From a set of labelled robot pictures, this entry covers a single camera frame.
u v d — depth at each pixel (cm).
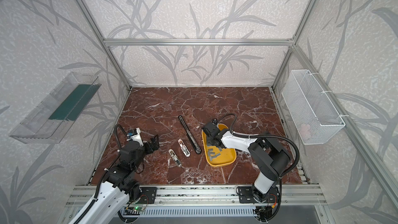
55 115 66
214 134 71
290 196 76
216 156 86
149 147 72
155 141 76
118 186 55
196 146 88
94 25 85
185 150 88
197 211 77
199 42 99
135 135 70
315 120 61
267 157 46
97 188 52
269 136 50
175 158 84
